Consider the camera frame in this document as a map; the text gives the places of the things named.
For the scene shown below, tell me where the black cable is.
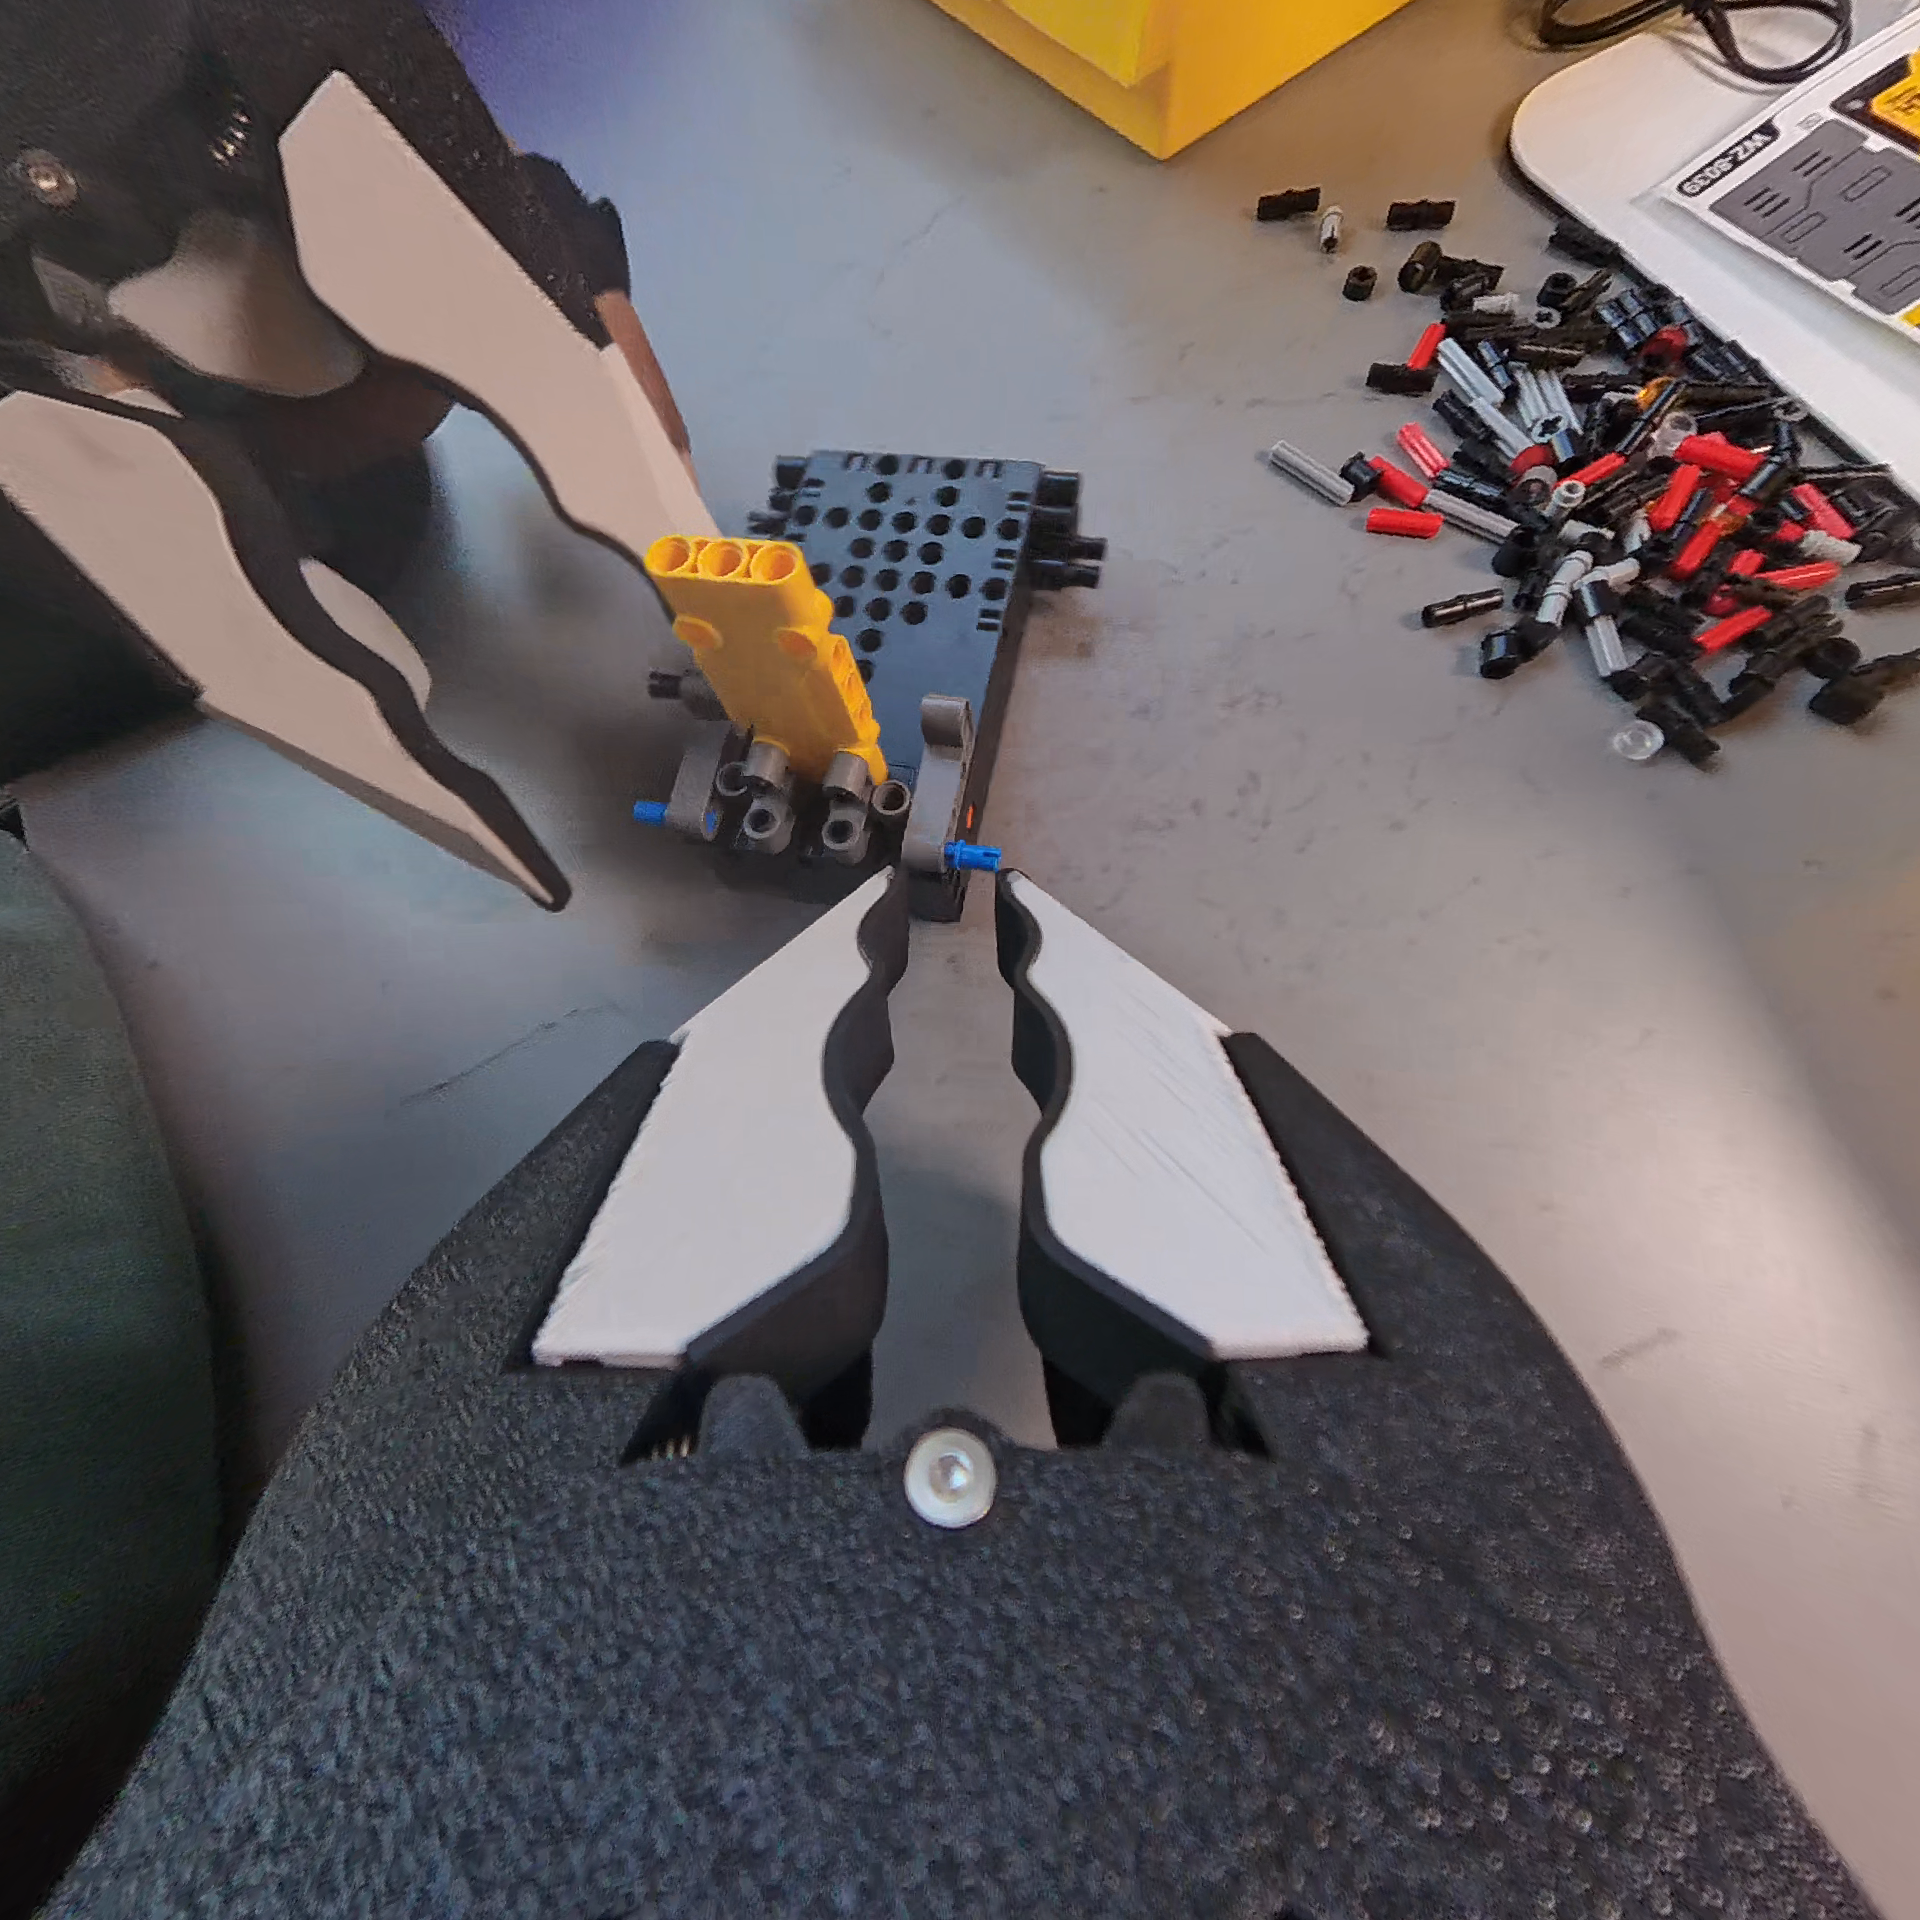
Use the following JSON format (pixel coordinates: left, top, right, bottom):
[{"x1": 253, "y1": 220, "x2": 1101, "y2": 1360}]
[{"x1": 1537, "y1": 0, "x2": 1863, "y2": 87}]

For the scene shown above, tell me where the black lego model yellow beam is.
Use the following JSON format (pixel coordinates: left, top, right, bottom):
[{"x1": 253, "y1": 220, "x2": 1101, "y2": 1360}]
[{"x1": 646, "y1": 450, "x2": 1107, "y2": 883}]

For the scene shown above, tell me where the sticker sheet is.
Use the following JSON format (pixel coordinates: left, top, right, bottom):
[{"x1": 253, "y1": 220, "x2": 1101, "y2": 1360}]
[{"x1": 1661, "y1": 47, "x2": 1920, "y2": 339}]

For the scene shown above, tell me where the pile of loose lego pieces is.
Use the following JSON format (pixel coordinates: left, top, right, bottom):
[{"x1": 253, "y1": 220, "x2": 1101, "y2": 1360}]
[{"x1": 1255, "y1": 187, "x2": 1920, "y2": 768}]

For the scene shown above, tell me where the white stand base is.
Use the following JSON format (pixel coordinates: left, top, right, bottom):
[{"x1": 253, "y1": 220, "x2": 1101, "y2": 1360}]
[{"x1": 1511, "y1": 0, "x2": 1920, "y2": 422}]

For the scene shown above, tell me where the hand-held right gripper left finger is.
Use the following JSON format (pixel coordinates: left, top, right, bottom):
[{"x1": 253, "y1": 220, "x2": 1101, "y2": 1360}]
[{"x1": 532, "y1": 877, "x2": 915, "y2": 1377}]

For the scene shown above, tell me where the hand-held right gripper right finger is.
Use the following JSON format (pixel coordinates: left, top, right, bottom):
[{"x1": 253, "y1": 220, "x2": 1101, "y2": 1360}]
[{"x1": 991, "y1": 871, "x2": 1377, "y2": 1374}]

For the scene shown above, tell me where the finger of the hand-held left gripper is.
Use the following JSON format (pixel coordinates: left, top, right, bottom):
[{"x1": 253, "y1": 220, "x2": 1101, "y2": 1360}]
[
  {"x1": 0, "y1": 384, "x2": 578, "y2": 912},
  {"x1": 277, "y1": 67, "x2": 729, "y2": 589}
]

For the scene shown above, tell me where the yellow storage bin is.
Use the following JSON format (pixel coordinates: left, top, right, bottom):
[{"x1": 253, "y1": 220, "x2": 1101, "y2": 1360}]
[{"x1": 930, "y1": 0, "x2": 1413, "y2": 162}]

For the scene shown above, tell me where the person's left hand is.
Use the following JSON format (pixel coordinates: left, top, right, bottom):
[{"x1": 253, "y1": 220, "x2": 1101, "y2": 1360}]
[{"x1": 586, "y1": 286, "x2": 704, "y2": 457}]

